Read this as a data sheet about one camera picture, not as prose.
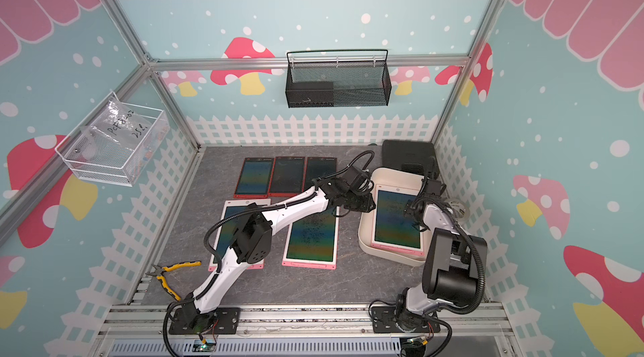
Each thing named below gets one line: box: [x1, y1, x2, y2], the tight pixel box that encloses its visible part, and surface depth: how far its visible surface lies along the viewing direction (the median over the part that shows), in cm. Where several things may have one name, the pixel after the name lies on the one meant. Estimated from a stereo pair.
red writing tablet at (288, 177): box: [267, 156, 307, 198], surface depth 112 cm
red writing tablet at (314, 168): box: [301, 156, 338, 192], surface depth 115 cm
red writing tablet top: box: [233, 157, 275, 199], surface depth 111 cm
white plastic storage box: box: [358, 167, 426, 266], surface depth 96 cm
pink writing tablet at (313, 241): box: [281, 206, 340, 271], surface depth 91 cm
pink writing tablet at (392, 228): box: [370, 184, 426, 257], surface depth 99 cm
